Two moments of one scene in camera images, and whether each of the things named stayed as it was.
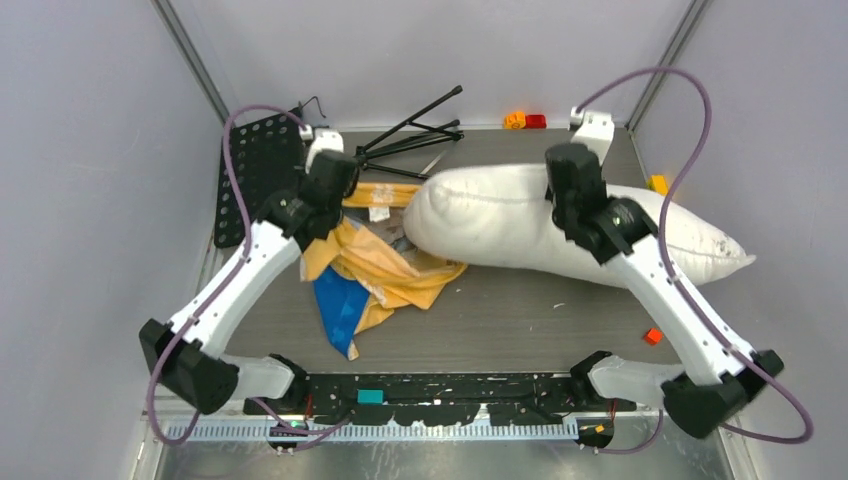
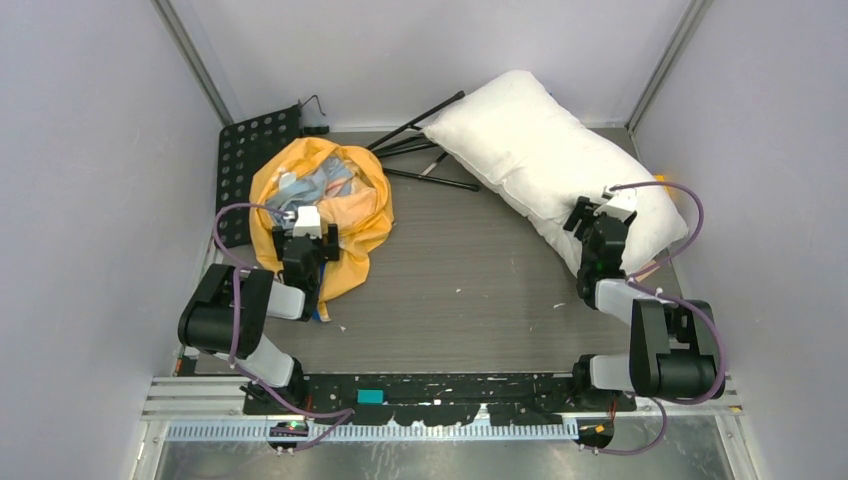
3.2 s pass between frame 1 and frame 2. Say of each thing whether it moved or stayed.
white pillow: moved
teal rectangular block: stayed
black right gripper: moved
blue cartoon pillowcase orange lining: moved
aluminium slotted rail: stayed
